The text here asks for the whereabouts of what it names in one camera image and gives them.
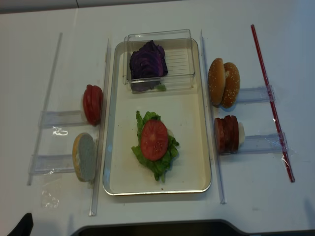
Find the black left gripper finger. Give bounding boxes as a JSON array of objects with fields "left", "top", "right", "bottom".
[{"left": 8, "top": 213, "right": 33, "bottom": 236}]

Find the clear bread track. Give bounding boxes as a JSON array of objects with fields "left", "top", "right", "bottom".
[{"left": 29, "top": 154, "right": 74, "bottom": 175}]

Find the white bread bun half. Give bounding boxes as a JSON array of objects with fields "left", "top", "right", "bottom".
[{"left": 72, "top": 133, "right": 96, "bottom": 182}]

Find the clear tomato track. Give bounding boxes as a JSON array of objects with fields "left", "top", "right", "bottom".
[{"left": 38, "top": 110, "right": 88, "bottom": 128}]

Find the green lettuce leaf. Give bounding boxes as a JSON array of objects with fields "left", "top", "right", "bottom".
[{"left": 131, "top": 111, "right": 180, "bottom": 182}]

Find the upright tomato slices stack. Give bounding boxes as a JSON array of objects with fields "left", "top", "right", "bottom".
[{"left": 82, "top": 85, "right": 103, "bottom": 126}]

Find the tomato slice on lettuce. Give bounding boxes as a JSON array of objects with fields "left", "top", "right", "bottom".
[{"left": 140, "top": 119, "right": 168, "bottom": 161}]

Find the upright sausage slices stack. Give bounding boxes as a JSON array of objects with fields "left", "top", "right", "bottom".
[{"left": 214, "top": 116, "right": 241, "bottom": 154}]

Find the clear tape patch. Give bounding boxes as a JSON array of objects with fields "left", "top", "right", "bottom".
[{"left": 41, "top": 189, "right": 60, "bottom": 209}]

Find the metal baking tray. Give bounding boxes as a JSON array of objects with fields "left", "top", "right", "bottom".
[{"left": 102, "top": 42, "right": 211, "bottom": 196}]

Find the purple cabbage piece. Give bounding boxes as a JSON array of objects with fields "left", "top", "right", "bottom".
[{"left": 129, "top": 40, "right": 168, "bottom": 92}]

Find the clear plastic container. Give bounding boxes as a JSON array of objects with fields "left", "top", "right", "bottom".
[{"left": 123, "top": 29, "right": 195, "bottom": 93}]

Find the white sausage pusher block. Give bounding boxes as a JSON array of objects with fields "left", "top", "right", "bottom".
[{"left": 238, "top": 122, "right": 245, "bottom": 147}]

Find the left sesame bun half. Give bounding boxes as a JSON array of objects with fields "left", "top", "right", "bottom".
[{"left": 208, "top": 58, "right": 225, "bottom": 106}]

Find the sesame bun half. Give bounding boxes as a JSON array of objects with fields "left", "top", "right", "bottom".
[
  {"left": 221, "top": 62, "right": 240, "bottom": 109},
  {"left": 208, "top": 58, "right": 225, "bottom": 106}
]

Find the right sesame bun half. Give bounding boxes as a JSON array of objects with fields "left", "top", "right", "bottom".
[{"left": 221, "top": 62, "right": 240, "bottom": 109}]

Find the clear sausage track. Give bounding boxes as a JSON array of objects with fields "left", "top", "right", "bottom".
[{"left": 238, "top": 133, "right": 288, "bottom": 154}]

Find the clear bun track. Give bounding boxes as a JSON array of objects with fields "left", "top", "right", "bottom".
[{"left": 236, "top": 86, "right": 275, "bottom": 103}]

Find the red plastic rod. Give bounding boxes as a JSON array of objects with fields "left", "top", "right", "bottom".
[{"left": 251, "top": 24, "right": 295, "bottom": 183}]

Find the clear rail left of tray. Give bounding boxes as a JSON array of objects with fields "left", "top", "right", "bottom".
[{"left": 89, "top": 38, "right": 111, "bottom": 216}]

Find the clear rail of tray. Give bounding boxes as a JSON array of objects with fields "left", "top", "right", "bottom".
[
  {"left": 200, "top": 30, "right": 226, "bottom": 205},
  {"left": 89, "top": 38, "right": 111, "bottom": 216}
]

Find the clear rail far left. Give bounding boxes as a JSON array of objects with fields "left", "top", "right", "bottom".
[{"left": 27, "top": 32, "right": 63, "bottom": 186}]

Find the clear rail right of tray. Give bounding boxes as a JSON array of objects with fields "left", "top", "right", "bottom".
[{"left": 200, "top": 30, "right": 226, "bottom": 205}]

